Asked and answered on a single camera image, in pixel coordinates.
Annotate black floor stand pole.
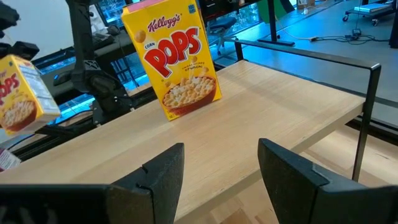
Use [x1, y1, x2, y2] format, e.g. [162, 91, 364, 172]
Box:
[257, 0, 296, 47]

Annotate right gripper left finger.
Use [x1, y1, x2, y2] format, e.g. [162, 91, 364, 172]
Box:
[107, 142, 186, 224]

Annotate wheeled metal cart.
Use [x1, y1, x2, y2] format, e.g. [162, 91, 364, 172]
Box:
[341, 0, 398, 27]

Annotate wooden tray board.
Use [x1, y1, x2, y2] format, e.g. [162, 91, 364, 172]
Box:
[0, 39, 382, 224]

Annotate black keyboard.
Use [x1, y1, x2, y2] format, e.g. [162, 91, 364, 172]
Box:
[91, 32, 115, 50]

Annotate grey desk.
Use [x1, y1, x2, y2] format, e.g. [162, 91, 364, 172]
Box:
[32, 29, 147, 97]

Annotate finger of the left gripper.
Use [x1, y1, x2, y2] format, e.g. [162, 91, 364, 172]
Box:
[0, 41, 40, 62]

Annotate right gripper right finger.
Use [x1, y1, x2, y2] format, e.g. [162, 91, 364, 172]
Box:
[257, 138, 330, 224]

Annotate green fabric screen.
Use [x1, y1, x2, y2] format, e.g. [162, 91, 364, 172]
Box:
[257, 0, 296, 23]

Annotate black aluminium table frame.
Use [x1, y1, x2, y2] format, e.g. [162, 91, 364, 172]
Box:
[12, 62, 398, 162]

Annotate cardboard box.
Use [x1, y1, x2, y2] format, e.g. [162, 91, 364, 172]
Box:
[297, 0, 317, 10]

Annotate black floor cable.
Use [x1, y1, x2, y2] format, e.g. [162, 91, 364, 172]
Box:
[309, 26, 391, 46]

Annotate yellow Corn Pops cereal box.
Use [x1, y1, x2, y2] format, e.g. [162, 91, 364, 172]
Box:
[0, 54, 61, 138]
[121, 0, 223, 121]

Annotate black office chair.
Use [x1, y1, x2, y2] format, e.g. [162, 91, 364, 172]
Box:
[207, 16, 239, 57]

